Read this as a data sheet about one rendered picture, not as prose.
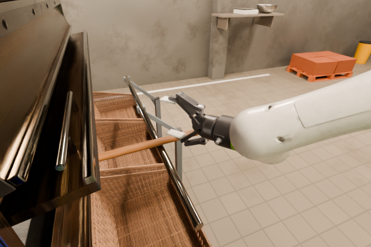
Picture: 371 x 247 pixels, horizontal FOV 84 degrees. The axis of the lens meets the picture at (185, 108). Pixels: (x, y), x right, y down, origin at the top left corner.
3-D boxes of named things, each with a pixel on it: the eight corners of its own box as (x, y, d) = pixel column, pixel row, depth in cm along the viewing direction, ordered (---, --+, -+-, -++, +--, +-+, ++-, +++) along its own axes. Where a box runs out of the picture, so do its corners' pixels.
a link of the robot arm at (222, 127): (245, 137, 63) (244, 111, 59) (228, 160, 55) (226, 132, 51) (227, 132, 67) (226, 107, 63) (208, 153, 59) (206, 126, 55)
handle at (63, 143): (77, 184, 39) (67, 187, 39) (79, 106, 65) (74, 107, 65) (63, 163, 36) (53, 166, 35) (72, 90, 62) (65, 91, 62)
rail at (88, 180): (97, 182, 39) (86, 186, 38) (86, 31, 181) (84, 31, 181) (93, 175, 38) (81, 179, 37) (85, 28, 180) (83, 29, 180)
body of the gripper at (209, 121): (211, 123, 57) (185, 117, 62) (213, 148, 60) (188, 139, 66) (224, 111, 62) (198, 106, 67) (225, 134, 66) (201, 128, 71)
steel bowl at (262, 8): (266, 11, 426) (268, 4, 419) (280, 14, 394) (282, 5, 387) (250, 12, 414) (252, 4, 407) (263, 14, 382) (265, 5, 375)
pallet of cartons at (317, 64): (315, 84, 442) (322, 64, 420) (284, 71, 513) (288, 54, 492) (353, 76, 482) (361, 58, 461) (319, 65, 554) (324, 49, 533)
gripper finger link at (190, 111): (197, 127, 63) (199, 124, 62) (172, 101, 65) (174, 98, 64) (203, 121, 66) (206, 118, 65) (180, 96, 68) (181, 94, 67)
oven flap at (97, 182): (101, 189, 40) (-20, 240, 35) (87, 33, 183) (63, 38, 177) (97, 182, 39) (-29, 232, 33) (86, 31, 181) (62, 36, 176)
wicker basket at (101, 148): (97, 204, 126) (87, 172, 112) (93, 148, 171) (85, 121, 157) (171, 180, 143) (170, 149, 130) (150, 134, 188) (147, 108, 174)
